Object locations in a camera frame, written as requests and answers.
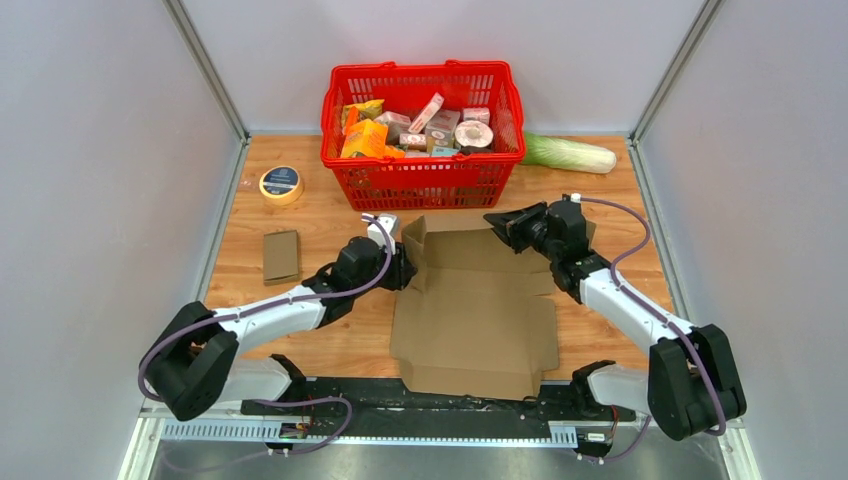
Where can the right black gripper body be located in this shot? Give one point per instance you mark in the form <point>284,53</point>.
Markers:
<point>528,232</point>

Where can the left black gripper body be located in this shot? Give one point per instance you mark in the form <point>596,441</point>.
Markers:
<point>394,278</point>

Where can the large cardboard sheet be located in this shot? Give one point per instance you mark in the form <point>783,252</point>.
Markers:
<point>476,319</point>

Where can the small brown cardboard box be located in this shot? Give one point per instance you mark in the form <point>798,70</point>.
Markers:
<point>281,257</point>

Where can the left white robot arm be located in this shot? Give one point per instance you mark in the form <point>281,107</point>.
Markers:
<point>192,364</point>

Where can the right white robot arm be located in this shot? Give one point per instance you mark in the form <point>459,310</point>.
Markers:
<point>692,384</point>

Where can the small pink box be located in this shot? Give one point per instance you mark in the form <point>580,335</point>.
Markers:
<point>479,114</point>

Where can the beige carton box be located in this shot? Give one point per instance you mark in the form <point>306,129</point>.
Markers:
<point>439,131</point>

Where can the pink white long box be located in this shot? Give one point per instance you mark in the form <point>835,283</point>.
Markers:
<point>426,114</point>

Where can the orange snack box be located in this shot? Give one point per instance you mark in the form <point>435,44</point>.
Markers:
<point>366,138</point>

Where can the grey white box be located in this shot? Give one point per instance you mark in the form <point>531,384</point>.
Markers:
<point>396,124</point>

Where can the red plastic shopping basket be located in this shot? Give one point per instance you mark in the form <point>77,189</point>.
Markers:
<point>408,176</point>

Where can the green napa cabbage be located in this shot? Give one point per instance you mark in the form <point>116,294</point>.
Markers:
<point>565,154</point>

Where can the yellow tape roll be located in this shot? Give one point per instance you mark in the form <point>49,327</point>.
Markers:
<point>281,185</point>

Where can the yellow snack bag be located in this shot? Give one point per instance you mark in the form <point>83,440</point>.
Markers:
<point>354,113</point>

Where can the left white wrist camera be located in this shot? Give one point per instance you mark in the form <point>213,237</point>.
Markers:
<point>381,229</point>

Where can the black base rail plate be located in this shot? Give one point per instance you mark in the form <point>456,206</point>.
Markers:
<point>383,409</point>

